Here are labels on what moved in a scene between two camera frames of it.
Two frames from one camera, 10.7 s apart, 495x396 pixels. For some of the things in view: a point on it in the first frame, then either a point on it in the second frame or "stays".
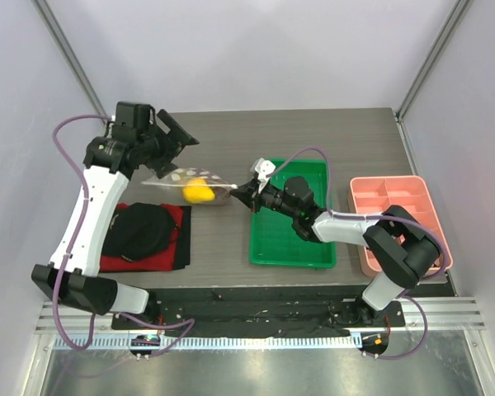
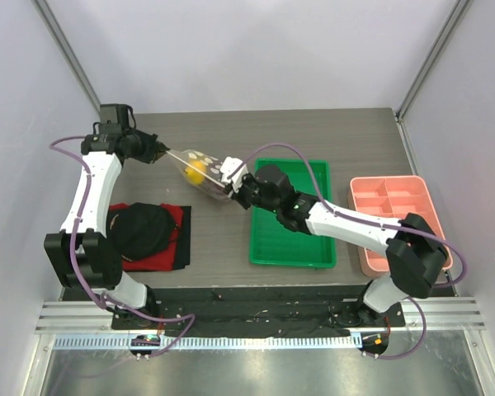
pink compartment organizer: [375, 194] stays
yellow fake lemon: [197, 190] -> [194, 176]
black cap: [139, 231] stays
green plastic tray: [274, 241] stays
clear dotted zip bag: [175, 182] -> [202, 170]
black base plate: [259, 308] stays
